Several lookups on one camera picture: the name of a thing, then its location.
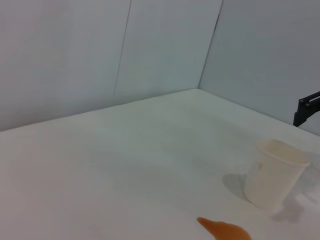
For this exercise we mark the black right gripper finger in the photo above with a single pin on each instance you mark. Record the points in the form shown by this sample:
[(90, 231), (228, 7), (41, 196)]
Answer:
[(301, 112)]

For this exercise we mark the translucent plastic cup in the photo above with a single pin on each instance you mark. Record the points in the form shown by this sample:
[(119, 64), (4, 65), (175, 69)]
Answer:
[(272, 177)]

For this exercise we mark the orange-brown liquid stain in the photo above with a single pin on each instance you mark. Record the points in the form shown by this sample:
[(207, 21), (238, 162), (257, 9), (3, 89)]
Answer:
[(225, 231)]

